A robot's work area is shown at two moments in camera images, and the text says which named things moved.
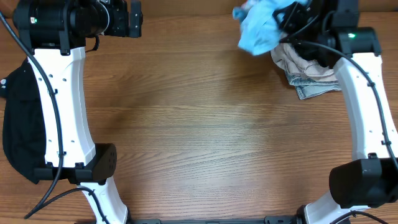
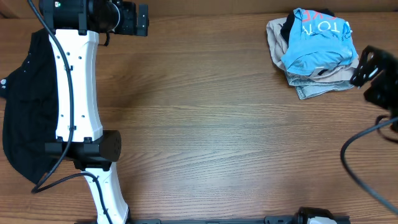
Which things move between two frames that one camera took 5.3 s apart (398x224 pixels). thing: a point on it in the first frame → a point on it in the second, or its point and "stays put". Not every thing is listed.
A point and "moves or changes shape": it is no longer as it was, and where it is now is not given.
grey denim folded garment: [306, 88] stays put
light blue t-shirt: [260, 32] moves or changes shape
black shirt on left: [22, 121] stays put
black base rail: [272, 219] stays put
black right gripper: [286, 18] → [368, 66]
